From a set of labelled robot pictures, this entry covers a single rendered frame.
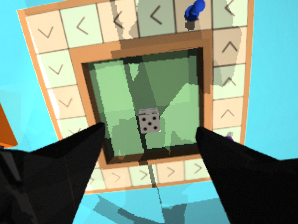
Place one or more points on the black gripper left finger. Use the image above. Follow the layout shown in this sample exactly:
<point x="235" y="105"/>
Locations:
<point x="49" y="183"/>

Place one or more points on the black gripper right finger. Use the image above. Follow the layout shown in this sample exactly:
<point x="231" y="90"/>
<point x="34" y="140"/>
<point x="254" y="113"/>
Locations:
<point x="253" y="187"/>

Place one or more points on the blue pawn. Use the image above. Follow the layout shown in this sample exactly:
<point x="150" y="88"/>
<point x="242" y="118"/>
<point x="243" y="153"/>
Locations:
<point x="193" y="11"/>

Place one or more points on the grey die with black pips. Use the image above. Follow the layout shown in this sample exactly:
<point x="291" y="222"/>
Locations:
<point x="149" y="120"/>

